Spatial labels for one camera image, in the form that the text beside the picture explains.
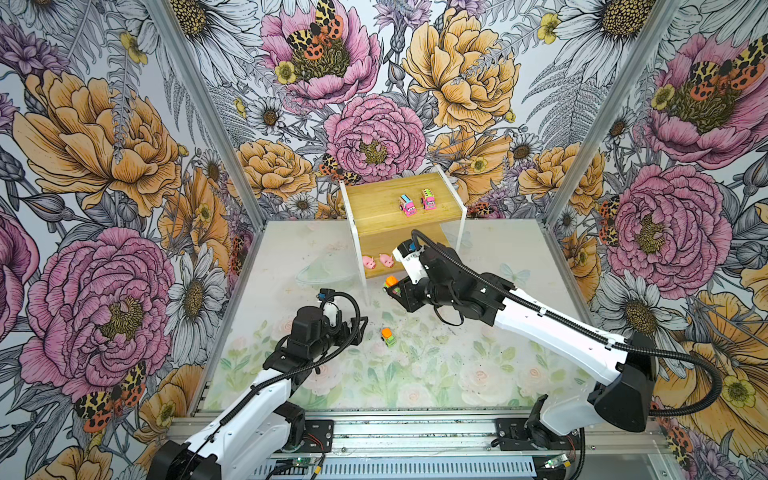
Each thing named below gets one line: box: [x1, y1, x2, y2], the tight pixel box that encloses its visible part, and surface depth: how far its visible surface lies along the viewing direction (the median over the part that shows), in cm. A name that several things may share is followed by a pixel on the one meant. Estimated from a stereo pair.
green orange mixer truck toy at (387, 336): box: [381, 327, 396, 347], surface depth 91 cm
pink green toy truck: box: [420, 188, 437, 211], surface depth 80 cm
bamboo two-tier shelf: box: [339, 166, 467, 303], surface depth 81 cm
